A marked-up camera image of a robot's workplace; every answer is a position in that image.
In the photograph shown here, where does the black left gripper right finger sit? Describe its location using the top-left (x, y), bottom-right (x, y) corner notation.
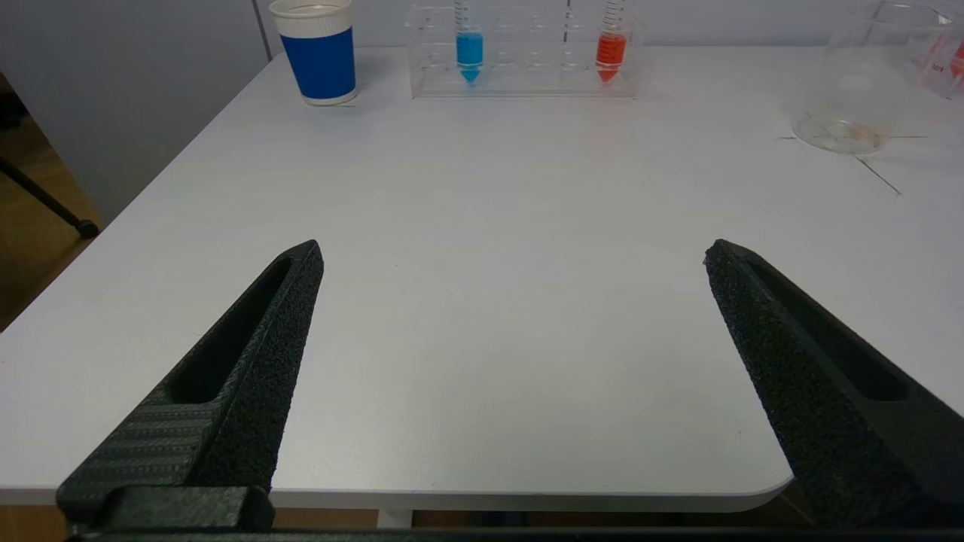
top-left (704, 239), bottom-right (964, 528)

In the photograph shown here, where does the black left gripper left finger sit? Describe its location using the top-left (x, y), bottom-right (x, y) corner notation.
top-left (56, 240), bottom-right (325, 528)

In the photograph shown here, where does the clear glass beaker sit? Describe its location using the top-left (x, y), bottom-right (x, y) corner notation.
top-left (792, 0), bottom-right (964, 156)

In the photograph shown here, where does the test tube with blue pigment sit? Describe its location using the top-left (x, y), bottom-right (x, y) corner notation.
top-left (454, 0), bottom-right (484, 84)

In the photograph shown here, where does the black tripod stand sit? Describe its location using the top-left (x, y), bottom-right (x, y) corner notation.
top-left (0, 154), bottom-right (100, 240)

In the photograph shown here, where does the blue white paper cup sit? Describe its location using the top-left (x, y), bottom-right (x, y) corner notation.
top-left (269, 0), bottom-right (358, 106)

